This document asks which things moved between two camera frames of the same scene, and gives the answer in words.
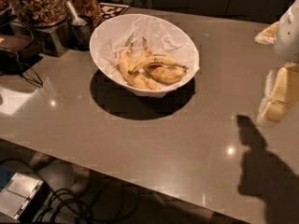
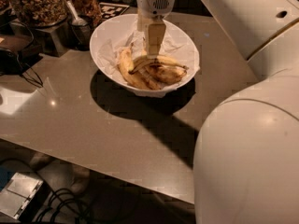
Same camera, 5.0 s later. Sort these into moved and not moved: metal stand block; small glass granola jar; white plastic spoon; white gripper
Moved: white gripper
Not moved: small glass granola jar; white plastic spoon; metal stand block
